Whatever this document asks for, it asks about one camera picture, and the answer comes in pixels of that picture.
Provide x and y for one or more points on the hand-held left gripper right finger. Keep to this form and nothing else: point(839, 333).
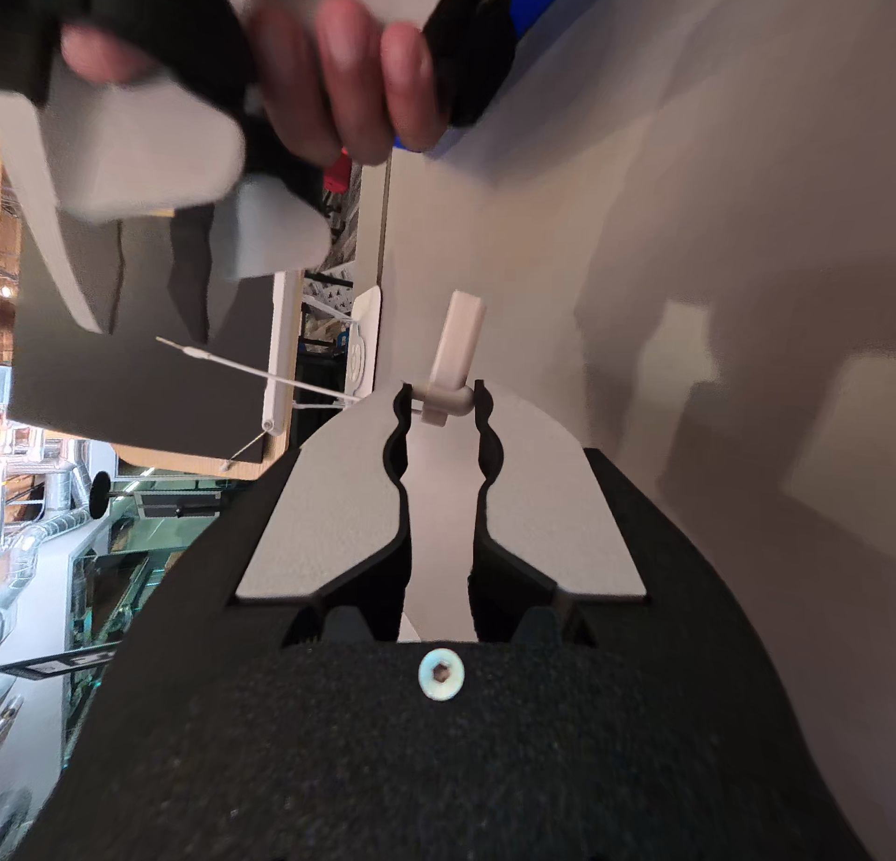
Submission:
point(560, 511)

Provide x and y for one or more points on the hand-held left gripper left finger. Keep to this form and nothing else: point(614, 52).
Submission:
point(329, 511)

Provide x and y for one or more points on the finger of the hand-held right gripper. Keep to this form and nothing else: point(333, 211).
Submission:
point(273, 230)
point(140, 153)

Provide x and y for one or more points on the small white plastic bracket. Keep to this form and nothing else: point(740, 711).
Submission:
point(458, 336)

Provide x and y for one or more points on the grey desk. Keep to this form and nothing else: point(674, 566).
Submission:
point(630, 244)

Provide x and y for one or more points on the person's right hand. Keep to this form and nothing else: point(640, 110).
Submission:
point(350, 69)

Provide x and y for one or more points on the red crate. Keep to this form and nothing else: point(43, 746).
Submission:
point(337, 171)

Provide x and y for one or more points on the white tablet stand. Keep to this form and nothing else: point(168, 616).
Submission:
point(283, 357)

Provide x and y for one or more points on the black round disc stand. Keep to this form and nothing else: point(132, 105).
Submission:
point(100, 493)

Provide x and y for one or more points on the framed marker poster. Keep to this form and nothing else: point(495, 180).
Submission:
point(56, 661)

